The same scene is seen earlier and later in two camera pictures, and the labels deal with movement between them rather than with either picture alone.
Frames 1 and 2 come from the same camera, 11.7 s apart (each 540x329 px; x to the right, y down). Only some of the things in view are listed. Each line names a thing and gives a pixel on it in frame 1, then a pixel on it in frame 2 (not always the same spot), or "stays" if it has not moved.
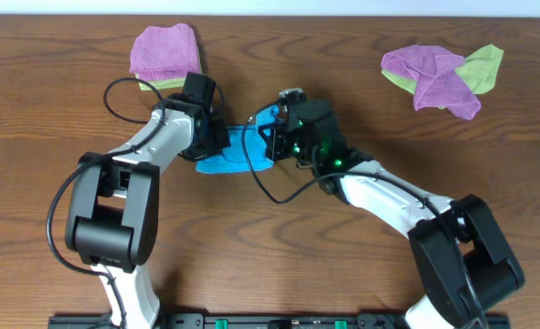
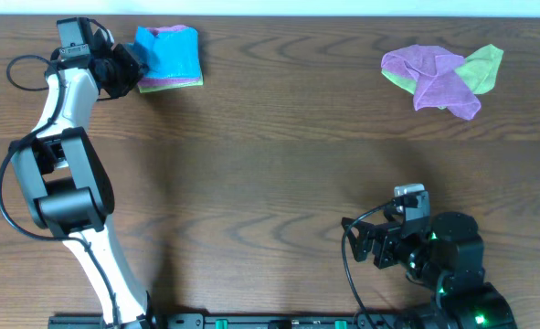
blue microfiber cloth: (234, 159) to (169, 54)
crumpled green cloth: (480, 71) stays
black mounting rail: (273, 321) stays
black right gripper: (275, 139) to (384, 234)
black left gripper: (224, 142) to (137, 69)
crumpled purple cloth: (439, 81) stays
